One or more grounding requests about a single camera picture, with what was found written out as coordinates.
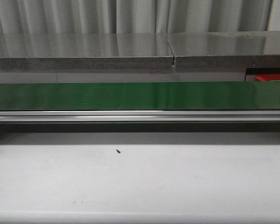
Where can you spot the grey stone counter slab left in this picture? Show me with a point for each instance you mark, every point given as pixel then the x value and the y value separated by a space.
pixel 37 52

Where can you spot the green conveyor belt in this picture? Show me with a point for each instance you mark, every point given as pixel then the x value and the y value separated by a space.
pixel 141 96

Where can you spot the white pleated curtain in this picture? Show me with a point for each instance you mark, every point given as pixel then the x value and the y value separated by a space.
pixel 137 16

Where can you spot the grey stone counter slab right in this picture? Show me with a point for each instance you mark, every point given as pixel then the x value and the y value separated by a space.
pixel 227 50

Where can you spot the grey stone counter slab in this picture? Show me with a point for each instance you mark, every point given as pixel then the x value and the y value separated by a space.
pixel 37 52
pixel 227 50

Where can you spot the aluminium conveyor frame rail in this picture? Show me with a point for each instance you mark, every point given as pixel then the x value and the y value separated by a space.
pixel 156 126

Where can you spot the red plastic tray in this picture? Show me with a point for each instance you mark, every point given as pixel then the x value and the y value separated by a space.
pixel 268 77

